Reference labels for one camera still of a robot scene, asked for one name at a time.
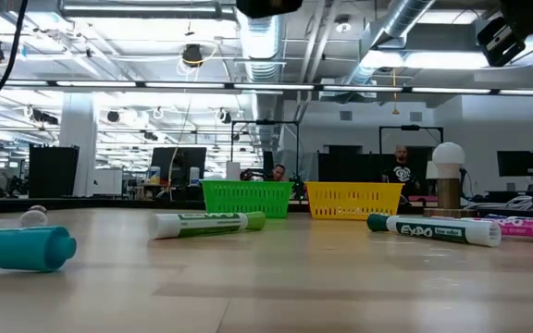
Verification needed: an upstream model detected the thick dark green Expo marker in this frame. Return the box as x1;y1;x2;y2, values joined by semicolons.
366;213;502;248

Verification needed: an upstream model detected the thick light green Expo marker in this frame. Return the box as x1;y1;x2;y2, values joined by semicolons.
148;211;267;241

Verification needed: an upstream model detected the thick red Expo marker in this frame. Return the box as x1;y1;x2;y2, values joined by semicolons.
19;204;49;228

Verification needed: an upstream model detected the thick teal Expo marker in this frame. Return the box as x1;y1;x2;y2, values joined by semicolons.
0;225;78;273

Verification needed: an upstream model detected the black flat monitor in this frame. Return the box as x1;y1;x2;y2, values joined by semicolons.
496;150;533;178

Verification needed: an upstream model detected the white bulb lamp wooden base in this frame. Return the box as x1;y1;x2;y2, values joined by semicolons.
424;141;480;218

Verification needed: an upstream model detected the round ceiling sensor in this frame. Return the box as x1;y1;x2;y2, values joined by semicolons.
334;15;353;34

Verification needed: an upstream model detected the wide black partition panel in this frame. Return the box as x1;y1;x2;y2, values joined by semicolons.
316;144;434;184

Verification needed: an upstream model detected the yellow plastic basket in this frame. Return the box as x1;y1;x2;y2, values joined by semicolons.
304;181;405;221

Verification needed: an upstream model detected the long overhead light bar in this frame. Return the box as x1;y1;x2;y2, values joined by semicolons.
0;79;533;96

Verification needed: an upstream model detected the white paper towel roll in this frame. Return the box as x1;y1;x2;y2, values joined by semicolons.
225;160;242;182

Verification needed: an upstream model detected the green plastic basket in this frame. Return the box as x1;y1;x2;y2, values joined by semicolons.
200;179;295;220

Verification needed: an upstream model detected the black computer monitor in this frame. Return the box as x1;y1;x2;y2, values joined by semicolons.
150;146;208;186

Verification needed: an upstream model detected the white cabinet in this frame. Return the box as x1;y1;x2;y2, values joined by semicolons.
93;167;125;196

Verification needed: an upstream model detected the white pillar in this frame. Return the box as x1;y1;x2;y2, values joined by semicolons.
58;92;99;199

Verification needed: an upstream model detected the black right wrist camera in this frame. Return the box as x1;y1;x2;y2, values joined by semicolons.
477;16;527;68

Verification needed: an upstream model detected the black metal rig frame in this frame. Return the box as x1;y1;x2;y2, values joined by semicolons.
229;119;302;184
378;124;445;156

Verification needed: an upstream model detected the yellow hanging cord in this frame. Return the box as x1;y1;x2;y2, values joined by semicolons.
390;68;400;116

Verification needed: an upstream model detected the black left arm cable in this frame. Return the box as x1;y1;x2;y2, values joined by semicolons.
0;0;31;142

